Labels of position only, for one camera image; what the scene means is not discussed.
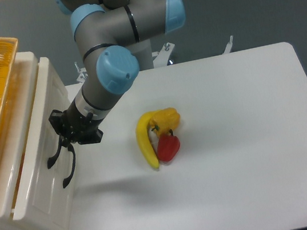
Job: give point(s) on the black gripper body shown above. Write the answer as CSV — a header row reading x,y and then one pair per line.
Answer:
x,y
80,124

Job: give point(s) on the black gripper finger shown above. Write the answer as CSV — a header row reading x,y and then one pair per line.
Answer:
x,y
90,137
61,126

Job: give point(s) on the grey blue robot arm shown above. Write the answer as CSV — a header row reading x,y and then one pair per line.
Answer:
x,y
103,31

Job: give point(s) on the white drawer cabinet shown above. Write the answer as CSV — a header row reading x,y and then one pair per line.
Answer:
x,y
14,135

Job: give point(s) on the yellow banana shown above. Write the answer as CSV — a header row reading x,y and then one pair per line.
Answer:
x,y
143,140

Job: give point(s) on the yellow bell pepper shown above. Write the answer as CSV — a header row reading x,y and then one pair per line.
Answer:
x,y
164,121

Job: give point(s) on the red bell pepper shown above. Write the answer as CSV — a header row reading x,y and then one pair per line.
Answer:
x,y
168,146

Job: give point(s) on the left white table bracket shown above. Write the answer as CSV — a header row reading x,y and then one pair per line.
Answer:
x,y
82,73

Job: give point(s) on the white table bracket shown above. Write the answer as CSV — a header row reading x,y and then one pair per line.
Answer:
x,y
82,73
229,45

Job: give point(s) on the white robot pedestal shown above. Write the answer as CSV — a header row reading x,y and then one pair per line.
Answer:
x,y
149,59

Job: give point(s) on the right white table bracket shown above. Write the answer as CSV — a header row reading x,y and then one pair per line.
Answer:
x,y
229,45

